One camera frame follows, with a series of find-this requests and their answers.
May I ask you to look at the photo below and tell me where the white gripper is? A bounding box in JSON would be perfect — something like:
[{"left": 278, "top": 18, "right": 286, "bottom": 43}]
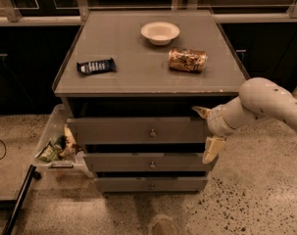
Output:
[{"left": 192, "top": 105, "right": 234, "bottom": 165}]

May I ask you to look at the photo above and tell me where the grey top drawer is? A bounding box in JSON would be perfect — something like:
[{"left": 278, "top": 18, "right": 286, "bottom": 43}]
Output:
[{"left": 68, "top": 117, "right": 211, "bottom": 145}]

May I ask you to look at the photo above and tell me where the grey drawer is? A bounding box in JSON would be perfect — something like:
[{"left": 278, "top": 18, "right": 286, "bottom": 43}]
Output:
[
  {"left": 68, "top": 117, "right": 211, "bottom": 145},
  {"left": 83, "top": 153, "right": 218, "bottom": 172},
  {"left": 95, "top": 176, "right": 208, "bottom": 193}
]

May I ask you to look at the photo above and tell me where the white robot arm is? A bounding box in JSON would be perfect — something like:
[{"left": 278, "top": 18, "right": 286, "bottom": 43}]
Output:
[{"left": 192, "top": 77, "right": 297, "bottom": 164}]

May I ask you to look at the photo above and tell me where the grey three-drawer cabinet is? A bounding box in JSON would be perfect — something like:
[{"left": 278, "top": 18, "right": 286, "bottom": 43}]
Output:
[{"left": 51, "top": 10, "right": 251, "bottom": 194}]

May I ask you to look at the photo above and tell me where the grey middle drawer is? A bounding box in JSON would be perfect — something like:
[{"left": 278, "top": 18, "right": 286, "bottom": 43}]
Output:
[{"left": 83, "top": 153, "right": 218, "bottom": 172}]

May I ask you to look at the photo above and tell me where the grey bottom drawer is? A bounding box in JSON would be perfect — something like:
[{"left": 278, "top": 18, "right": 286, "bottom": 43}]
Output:
[{"left": 95, "top": 176, "right": 208, "bottom": 193}]

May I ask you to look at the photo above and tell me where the crushed orange drink can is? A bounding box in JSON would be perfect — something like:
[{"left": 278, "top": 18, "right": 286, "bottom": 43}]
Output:
[{"left": 169, "top": 48, "right": 208, "bottom": 72}]

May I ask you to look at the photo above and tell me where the white paper bowl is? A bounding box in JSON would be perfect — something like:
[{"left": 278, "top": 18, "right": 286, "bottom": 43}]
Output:
[{"left": 141, "top": 22, "right": 180, "bottom": 46}]

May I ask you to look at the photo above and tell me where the dark blue snack wrapper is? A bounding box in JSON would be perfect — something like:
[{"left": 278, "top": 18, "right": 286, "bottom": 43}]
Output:
[{"left": 76, "top": 59, "right": 116, "bottom": 75}]

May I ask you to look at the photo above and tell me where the clear plastic storage bin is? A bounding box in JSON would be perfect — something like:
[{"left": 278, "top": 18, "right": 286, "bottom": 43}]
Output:
[{"left": 33, "top": 104, "right": 87, "bottom": 172}]

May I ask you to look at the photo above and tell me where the green snack bag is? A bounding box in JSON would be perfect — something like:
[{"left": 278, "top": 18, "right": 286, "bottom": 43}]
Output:
[{"left": 37, "top": 142, "right": 62, "bottom": 163}]

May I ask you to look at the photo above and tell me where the black metal bar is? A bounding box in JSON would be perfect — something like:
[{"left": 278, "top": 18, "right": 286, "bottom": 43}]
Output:
[{"left": 2, "top": 164, "right": 36, "bottom": 235}]

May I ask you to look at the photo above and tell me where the white railing frame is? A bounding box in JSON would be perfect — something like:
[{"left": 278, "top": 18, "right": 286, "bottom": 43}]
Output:
[{"left": 0, "top": 0, "right": 297, "bottom": 25}]

